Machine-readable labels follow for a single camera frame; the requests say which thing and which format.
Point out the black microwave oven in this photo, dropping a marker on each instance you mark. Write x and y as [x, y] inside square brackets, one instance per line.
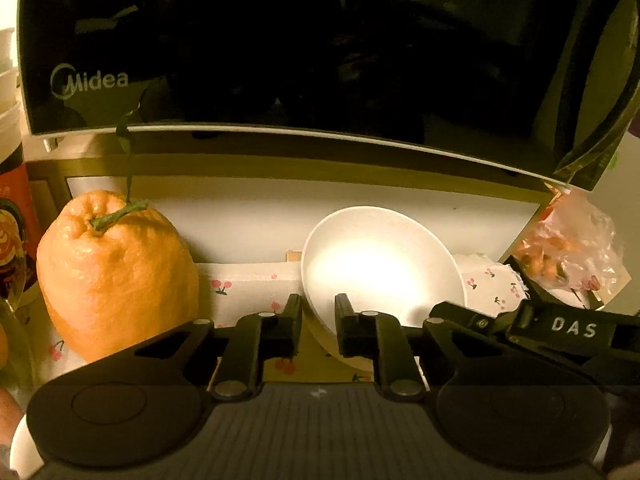
[300, 50]

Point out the cream ceramic bowl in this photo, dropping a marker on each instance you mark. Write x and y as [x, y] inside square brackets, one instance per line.
[22, 447]

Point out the large orange with stem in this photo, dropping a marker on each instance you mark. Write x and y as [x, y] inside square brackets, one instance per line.
[115, 280]

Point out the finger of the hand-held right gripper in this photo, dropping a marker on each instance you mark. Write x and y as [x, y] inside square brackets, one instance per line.
[527, 282]
[470, 320]

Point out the plastic bag of oranges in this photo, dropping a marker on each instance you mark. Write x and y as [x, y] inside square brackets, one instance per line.
[575, 245]

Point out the printed label jar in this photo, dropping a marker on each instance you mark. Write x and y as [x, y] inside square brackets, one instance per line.
[15, 220]

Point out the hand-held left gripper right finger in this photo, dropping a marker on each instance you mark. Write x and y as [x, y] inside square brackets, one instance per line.
[341, 320]

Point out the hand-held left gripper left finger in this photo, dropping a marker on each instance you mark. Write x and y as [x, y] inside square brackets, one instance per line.
[296, 320]

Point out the cherry print tablecloth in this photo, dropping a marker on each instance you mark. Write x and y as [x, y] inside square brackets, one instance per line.
[240, 280]

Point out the white ceramic bowl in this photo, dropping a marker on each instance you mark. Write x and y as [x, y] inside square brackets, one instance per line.
[380, 265]

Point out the stack of white containers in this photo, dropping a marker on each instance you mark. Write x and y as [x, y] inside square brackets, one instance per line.
[9, 110]

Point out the glass jar of kumquats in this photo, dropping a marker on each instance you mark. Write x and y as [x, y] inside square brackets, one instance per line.
[17, 360]

